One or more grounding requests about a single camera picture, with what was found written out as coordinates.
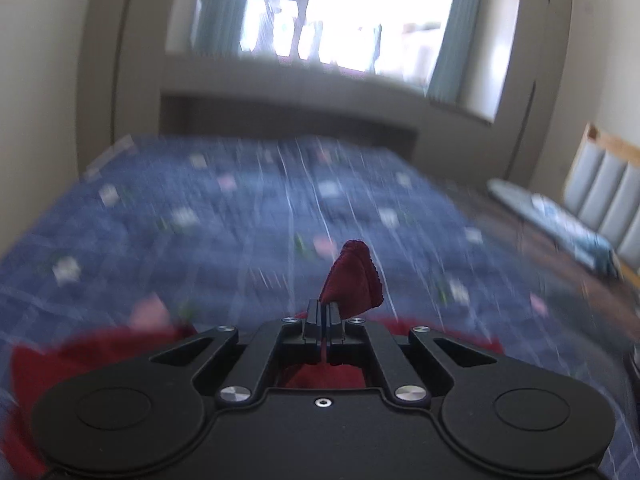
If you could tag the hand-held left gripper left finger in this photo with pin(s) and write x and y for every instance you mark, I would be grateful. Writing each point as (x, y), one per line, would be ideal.
(316, 327)

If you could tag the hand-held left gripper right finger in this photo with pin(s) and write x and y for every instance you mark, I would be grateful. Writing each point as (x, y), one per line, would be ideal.
(334, 327)

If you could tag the red small garment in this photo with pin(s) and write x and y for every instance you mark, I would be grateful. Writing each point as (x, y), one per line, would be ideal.
(352, 280)

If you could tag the blue checked floral quilt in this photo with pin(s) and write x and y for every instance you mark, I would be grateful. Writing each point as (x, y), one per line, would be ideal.
(240, 210)

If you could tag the blue grey folded bedding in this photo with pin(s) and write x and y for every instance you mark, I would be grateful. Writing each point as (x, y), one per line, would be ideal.
(555, 220)

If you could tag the grey padded wooden headboard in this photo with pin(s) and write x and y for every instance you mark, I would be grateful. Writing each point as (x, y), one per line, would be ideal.
(602, 195)

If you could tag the teal curtain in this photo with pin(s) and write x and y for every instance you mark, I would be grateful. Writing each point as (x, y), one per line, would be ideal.
(452, 35)
(217, 7)

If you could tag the bright window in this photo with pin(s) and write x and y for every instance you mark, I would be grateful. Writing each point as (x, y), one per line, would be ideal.
(360, 10)

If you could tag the cream wardrobe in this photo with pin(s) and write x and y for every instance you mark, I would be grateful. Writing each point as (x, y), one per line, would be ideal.
(540, 60)
(107, 60)

